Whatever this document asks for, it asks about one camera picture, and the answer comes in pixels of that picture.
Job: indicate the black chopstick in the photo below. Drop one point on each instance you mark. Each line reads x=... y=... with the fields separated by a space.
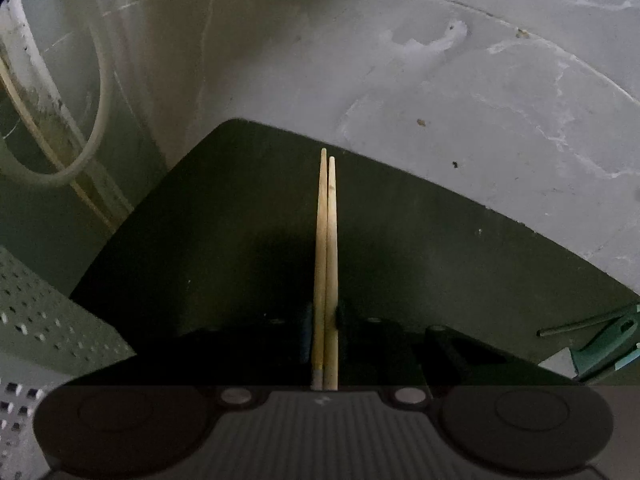
x=575 y=324

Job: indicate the white perforated utensil basket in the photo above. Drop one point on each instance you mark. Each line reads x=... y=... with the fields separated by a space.
x=45 y=320

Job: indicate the wooden chopstick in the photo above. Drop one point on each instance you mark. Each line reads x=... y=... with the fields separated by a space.
x=331 y=260
x=321 y=260

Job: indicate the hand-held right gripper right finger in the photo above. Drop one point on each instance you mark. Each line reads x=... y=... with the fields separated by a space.
x=342 y=325

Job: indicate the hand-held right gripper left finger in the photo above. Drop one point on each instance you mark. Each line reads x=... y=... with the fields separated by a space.
x=305 y=332

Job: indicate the dark green table mat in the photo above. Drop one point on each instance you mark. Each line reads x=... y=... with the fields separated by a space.
x=425 y=240

